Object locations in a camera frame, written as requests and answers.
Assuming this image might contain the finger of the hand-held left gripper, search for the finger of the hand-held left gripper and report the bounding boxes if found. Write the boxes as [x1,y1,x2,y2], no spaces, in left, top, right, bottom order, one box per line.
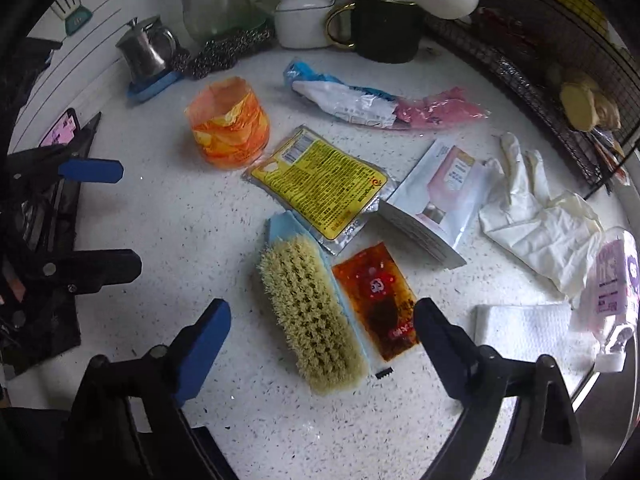
[10,249,142,331]
[5,142,124,186]

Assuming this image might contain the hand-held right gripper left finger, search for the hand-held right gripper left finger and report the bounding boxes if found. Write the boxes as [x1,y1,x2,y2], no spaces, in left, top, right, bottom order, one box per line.
[70,299,233,480]

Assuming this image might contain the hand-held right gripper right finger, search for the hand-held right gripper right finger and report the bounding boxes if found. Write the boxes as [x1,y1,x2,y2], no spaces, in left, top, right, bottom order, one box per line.
[412,298,588,480]

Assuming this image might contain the red sauce packet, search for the red sauce packet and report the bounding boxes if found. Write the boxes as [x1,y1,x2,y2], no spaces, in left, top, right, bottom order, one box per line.
[331,242,421,362]

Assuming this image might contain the white paper towel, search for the white paper towel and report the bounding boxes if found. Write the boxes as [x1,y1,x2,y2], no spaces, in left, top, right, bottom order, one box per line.
[472,301,601,376]

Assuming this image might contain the bristle scrub brush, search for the bristle scrub brush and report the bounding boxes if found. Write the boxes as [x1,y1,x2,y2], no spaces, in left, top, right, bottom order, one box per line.
[257,210,373,396]

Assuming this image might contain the orange plastic wrapper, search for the orange plastic wrapper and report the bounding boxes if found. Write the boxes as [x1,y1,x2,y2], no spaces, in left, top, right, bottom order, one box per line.
[185,76,271,171]

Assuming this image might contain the white and pink pouch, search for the white and pink pouch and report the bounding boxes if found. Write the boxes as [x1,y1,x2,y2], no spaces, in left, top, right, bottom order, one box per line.
[376,138,493,268]

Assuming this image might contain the white latex glove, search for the white latex glove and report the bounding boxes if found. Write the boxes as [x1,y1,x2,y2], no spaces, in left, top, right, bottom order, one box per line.
[478,131,606,306]

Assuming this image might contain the yellow snack packet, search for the yellow snack packet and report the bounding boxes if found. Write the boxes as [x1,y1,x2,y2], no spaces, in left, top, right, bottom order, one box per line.
[241,125,398,256]

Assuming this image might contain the pink plastic wrapper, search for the pink plastic wrapper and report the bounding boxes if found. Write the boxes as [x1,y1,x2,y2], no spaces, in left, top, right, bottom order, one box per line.
[395,86,490,128]

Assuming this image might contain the blue and white plastic bag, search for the blue and white plastic bag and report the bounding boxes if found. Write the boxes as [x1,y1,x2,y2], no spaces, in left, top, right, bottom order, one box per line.
[283,59,401,128]

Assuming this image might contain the pink flat item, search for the pink flat item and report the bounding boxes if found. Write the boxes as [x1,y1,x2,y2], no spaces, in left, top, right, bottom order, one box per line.
[39,108,81,147]

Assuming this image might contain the black stove top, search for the black stove top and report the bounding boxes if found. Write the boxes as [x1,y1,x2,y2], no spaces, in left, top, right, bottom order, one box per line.
[0,110,101,376]

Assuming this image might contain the small steel teapot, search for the small steel teapot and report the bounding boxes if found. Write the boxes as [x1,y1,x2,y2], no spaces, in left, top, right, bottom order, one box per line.
[116,16,178,81]

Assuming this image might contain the steel wool scrubber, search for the steel wool scrubber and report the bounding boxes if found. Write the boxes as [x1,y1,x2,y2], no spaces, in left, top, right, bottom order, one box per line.
[172,22,276,81]

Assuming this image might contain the clear glass bottle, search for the clear glass bottle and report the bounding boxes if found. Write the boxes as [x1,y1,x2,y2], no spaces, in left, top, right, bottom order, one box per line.
[181,0,268,43]

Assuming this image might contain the white lidded ceramic pot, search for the white lidded ceramic pot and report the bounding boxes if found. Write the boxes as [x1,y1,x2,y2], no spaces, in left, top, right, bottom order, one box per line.
[274,0,351,50]

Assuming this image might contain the ginger root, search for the ginger root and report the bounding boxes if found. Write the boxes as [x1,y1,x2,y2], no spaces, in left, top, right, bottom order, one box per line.
[559,72,622,132]

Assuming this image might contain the dried red chilies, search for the dried red chilies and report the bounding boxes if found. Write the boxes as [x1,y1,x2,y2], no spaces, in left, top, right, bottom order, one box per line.
[475,7,546,56]

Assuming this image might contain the black wire rack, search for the black wire rack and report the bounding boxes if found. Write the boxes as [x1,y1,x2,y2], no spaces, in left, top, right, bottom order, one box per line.
[425,0,631,201]

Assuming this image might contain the black mug with gold handle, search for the black mug with gold handle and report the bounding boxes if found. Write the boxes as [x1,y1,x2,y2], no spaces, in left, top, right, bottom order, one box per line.
[325,0,426,64]

